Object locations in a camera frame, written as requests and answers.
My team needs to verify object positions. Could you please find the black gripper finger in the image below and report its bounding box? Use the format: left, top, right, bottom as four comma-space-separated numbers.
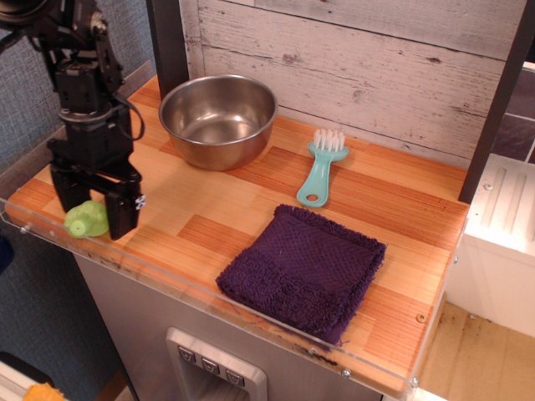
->
50, 165, 91, 212
104, 190, 140, 240

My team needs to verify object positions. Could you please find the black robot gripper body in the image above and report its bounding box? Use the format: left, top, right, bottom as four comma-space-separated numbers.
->
47, 104, 145, 195

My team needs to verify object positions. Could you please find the green toy broccoli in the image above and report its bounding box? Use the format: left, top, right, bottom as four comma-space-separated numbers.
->
64, 200, 110, 238

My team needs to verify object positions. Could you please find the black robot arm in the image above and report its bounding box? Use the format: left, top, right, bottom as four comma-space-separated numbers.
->
1, 1, 145, 240

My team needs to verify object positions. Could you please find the stainless steel pot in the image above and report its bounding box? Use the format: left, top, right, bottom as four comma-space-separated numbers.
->
159, 74, 278, 171

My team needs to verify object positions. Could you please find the grey toy fridge cabinet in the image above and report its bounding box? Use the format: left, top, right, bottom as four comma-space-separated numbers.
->
76, 256, 382, 400

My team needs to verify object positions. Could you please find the clear acrylic edge guard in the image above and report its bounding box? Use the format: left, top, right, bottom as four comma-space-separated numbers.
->
2, 192, 467, 399

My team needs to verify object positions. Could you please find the silver dispenser button panel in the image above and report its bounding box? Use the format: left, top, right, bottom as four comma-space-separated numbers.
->
166, 327, 268, 400

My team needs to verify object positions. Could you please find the purple folded towel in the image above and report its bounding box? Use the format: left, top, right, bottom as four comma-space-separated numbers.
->
216, 205, 387, 345

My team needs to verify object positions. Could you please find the orange object bottom left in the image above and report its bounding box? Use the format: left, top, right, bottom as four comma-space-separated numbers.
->
23, 383, 66, 401

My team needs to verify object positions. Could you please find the teal dish brush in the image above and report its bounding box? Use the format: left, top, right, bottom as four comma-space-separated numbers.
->
297, 129, 349, 208

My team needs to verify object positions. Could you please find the white toy sink unit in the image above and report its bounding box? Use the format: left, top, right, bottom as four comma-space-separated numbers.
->
446, 155, 534, 336

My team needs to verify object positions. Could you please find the dark right shelf post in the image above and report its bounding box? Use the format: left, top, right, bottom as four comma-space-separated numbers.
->
458, 0, 534, 204

